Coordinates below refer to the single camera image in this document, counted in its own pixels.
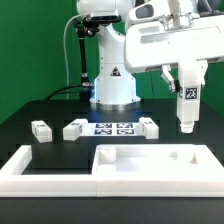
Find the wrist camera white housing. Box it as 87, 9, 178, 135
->
125, 0, 200, 32

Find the black camera stand pole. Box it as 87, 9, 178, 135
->
77, 28, 92, 101

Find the white grey cable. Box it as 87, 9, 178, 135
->
63, 13, 92, 100

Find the white U-shaped frame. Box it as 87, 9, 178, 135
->
0, 144, 224, 198

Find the white desk top tray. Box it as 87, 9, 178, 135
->
92, 144, 224, 197

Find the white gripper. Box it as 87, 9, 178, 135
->
124, 15, 224, 94

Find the marker tag sheet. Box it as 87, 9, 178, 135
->
81, 122, 139, 137

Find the black camera on stand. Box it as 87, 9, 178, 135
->
74, 15, 121, 38

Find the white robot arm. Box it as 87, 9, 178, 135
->
77, 0, 224, 110

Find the black cable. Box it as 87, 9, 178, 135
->
44, 84, 84, 101

